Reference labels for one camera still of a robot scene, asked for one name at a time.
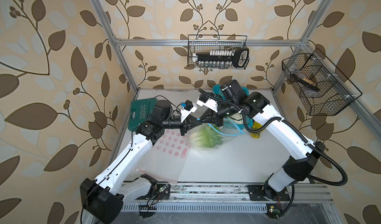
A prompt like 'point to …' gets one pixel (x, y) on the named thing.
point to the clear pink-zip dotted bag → (166, 159)
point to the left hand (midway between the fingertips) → (198, 120)
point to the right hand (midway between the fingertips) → (200, 119)
